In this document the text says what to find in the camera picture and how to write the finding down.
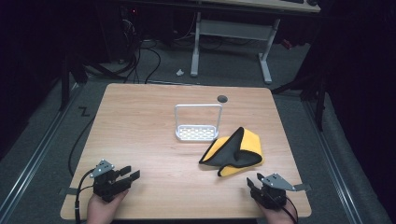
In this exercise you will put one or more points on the black computer tower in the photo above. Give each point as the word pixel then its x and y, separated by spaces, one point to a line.
pixel 123 31

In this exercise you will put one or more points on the yellow and black cloth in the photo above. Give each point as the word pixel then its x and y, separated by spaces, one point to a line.
pixel 232 152

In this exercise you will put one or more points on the person's right hand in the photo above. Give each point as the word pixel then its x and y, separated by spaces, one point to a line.
pixel 278 216

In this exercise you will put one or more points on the grey tape strip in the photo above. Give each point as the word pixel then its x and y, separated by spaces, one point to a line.
pixel 69 191
pixel 302 187

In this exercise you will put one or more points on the person's left hand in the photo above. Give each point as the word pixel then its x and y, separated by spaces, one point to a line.
pixel 101 211

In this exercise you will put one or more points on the black computer mouse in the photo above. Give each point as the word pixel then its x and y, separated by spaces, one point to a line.
pixel 312 2

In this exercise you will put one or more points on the black metal stand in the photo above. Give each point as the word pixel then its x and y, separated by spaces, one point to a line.
pixel 65 84
pixel 319 102

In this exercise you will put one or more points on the metal floor rail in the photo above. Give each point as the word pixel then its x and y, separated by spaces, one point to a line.
pixel 34 161
pixel 333 165

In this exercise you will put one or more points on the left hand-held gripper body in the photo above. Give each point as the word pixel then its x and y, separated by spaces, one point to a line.
pixel 106 183

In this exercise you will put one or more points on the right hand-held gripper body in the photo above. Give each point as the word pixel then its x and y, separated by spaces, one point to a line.
pixel 274 189

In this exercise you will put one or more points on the crumpled white paper scrap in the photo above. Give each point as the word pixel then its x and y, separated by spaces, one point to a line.
pixel 180 72

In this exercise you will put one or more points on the black keyboard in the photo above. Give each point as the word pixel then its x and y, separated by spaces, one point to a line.
pixel 292 1

